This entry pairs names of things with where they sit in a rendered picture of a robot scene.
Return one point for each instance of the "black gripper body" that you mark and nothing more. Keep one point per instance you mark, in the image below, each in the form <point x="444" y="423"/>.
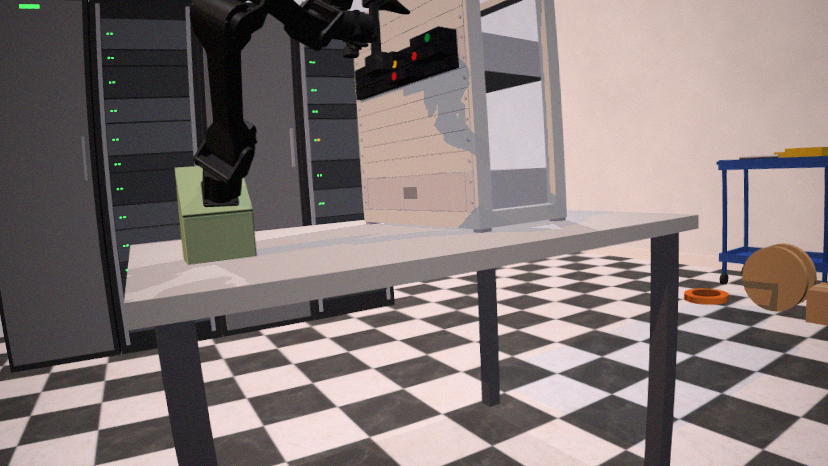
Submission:
<point x="366" y="28"/>

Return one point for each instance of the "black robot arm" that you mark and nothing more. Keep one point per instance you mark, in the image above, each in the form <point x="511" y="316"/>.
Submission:
<point x="224" y="27"/>

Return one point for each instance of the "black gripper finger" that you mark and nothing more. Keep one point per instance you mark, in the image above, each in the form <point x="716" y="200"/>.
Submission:
<point x="397" y="55"/>
<point x="394" y="6"/>

